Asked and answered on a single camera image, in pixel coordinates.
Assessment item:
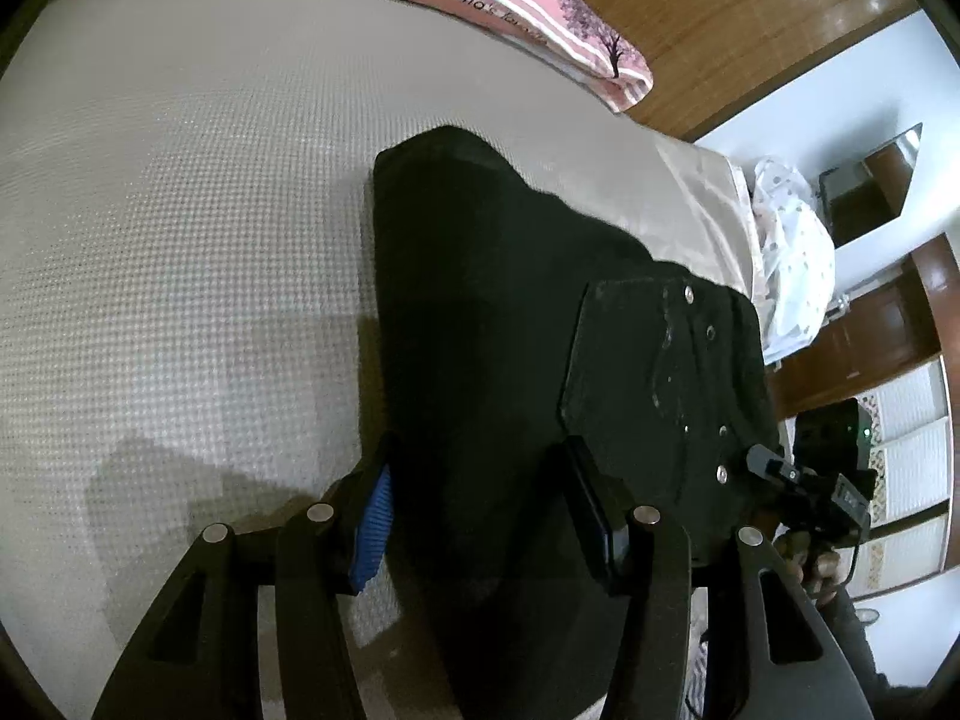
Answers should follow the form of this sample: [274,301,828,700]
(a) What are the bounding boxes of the beige satin sheet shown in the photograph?
[645,131,755,310]

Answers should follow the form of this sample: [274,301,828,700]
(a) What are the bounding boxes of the brown wooden door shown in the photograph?
[765,235,960,422]

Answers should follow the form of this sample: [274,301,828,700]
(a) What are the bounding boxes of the person's right forearm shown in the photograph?
[814,585,925,720]

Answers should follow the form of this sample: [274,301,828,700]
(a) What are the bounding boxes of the white dotted blanket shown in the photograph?
[750,156,838,362]

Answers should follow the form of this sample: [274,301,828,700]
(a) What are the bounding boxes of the black pants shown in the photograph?
[371,126,782,720]

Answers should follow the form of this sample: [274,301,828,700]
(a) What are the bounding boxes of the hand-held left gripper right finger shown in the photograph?
[561,435,876,720]

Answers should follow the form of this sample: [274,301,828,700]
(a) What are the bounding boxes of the person's right hand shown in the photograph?
[772,521,845,610]

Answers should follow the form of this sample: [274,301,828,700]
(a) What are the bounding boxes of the wooden headboard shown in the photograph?
[502,0,922,145]

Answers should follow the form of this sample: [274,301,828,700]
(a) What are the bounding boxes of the white panelled wardrobe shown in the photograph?
[855,358,958,595]

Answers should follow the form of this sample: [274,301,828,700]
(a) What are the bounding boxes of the beige woven bed cover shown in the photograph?
[0,0,751,720]

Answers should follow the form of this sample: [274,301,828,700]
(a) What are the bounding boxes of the wall mirror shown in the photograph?
[861,122,925,224]

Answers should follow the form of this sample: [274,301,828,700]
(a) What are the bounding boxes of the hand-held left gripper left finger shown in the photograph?
[90,433,397,720]

